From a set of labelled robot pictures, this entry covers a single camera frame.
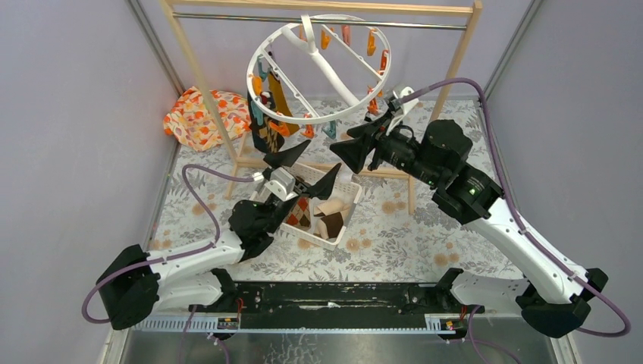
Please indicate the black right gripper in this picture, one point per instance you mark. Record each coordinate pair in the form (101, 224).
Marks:
(354, 152)

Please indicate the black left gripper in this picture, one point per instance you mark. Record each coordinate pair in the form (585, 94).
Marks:
(299, 185)

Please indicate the orange clothes peg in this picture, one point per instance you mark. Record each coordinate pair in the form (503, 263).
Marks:
(309, 131)
(373, 107)

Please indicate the white sock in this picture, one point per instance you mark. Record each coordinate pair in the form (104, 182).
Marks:
(344, 176)

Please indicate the beige brown ribbed sock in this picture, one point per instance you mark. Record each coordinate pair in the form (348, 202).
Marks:
(331, 215)

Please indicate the navy blue patterned sock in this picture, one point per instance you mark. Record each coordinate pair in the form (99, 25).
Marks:
(254, 110)

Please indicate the white round clip hanger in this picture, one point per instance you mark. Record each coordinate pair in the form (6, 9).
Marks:
(307, 39)

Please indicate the mustard yellow sock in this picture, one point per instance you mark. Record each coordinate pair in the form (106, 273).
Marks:
(275, 87)

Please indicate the brown yellow argyle sock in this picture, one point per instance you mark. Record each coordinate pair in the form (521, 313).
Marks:
(265, 139)

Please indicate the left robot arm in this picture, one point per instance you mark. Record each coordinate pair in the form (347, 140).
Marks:
(138, 282)

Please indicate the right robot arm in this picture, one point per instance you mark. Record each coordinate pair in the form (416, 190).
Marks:
(552, 295)

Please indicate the white plastic laundry basket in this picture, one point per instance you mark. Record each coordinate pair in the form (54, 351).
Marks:
(274, 212)

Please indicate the brown orange argyle sock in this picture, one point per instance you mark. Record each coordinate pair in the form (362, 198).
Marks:
(300, 216)

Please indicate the floral grey table cloth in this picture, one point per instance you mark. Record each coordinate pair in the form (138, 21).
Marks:
(385, 240)

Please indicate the pink clothes peg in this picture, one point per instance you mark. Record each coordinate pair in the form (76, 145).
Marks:
(346, 34)

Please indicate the orange floral cloth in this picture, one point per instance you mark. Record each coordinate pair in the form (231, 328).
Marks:
(192, 125)

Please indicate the metal hanging rod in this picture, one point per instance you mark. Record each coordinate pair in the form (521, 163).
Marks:
(287, 20)

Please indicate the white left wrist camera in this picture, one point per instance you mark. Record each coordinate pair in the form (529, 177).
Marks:
(277, 182)

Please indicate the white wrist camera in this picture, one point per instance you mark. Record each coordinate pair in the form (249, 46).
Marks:
(400, 109)
(277, 182)

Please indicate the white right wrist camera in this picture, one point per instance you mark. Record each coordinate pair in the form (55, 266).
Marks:
(400, 109)

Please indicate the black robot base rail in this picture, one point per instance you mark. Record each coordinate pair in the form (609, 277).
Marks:
(334, 306)

